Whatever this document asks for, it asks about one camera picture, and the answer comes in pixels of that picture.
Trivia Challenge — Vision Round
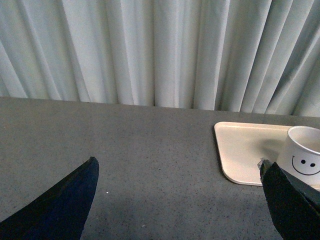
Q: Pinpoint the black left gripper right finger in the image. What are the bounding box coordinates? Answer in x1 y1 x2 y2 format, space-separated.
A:
258 158 320 240

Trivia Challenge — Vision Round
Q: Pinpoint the beige rectangular tray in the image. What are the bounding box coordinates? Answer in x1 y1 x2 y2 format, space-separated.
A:
214 121 292 186

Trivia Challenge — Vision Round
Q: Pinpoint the white smiley face mug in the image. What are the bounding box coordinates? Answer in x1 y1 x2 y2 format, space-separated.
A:
276 126 320 186

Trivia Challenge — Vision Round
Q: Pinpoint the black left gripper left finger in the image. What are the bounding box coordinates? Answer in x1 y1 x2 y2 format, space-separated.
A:
0 157 99 240

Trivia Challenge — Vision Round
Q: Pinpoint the grey-white pleated curtain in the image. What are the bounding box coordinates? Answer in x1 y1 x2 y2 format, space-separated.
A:
0 0 320 117

